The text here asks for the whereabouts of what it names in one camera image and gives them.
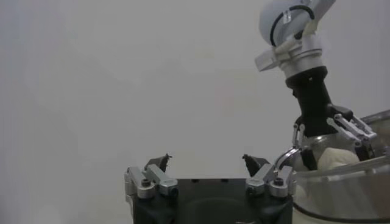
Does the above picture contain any white steamed baozi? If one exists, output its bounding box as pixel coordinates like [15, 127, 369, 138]
[317, 147, 360, 170]

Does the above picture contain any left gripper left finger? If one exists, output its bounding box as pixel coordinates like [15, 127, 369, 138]
[124, 153, 179, 200]

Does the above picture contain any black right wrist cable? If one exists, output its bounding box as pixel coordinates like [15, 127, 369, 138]
[269, 4, 316, 47]

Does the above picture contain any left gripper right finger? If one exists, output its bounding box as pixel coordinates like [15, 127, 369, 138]
[242, 153, 298, 198]

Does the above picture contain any stainless steel steamer basket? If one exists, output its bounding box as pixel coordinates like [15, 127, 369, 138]
[274, 109, 390, 222]

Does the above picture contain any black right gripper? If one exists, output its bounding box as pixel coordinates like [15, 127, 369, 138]
[285, 66, 378, 171]

